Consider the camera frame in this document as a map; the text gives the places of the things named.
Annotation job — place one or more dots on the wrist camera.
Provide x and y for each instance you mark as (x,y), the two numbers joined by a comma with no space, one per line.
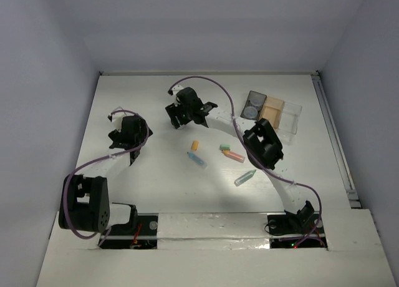
(116,116)
(175,89)

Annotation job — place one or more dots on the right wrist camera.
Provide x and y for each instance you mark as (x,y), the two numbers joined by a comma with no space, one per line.
(175,89)

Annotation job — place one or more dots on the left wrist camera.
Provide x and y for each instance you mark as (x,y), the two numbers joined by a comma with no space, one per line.
(116,116)

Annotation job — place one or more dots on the blue pencil-shaped case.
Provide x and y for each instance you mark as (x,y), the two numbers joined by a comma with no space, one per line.
(199,161)

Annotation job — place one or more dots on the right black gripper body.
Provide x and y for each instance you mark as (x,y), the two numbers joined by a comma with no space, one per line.
(185,112)

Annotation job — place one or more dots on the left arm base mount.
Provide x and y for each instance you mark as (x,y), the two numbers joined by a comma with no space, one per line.
(138,233)

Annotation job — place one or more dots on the dark grey plastic bin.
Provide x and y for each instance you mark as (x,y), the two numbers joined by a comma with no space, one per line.
(248,104)

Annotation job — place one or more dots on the green eraser cap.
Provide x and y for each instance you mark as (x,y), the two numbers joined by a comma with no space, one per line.
(224,147)

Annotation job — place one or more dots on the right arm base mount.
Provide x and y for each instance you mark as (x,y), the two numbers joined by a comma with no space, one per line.
(303,229)

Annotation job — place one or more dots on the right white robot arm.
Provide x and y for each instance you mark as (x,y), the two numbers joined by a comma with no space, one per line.
(263,148)

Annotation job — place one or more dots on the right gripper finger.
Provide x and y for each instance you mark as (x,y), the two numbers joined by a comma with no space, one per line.
(199,118)
(175,116)

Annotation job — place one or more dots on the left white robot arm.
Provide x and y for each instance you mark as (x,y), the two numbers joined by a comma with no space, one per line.
(85,207)

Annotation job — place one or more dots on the teal pencil-shaped case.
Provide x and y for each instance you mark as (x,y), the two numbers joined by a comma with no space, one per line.
(245,177)

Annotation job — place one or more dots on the orange eraser cap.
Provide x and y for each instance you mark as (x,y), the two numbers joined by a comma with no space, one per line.
(194,146)

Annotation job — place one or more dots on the clear plastic bin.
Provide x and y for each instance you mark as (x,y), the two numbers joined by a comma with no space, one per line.
(288,122)

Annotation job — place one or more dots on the wooden bin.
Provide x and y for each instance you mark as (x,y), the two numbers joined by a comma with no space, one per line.
(272,111)

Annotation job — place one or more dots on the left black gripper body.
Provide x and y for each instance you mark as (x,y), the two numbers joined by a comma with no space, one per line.
(118,140)

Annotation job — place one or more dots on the orange pencil-shaped case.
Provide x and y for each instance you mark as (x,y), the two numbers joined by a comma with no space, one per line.
(234,156)

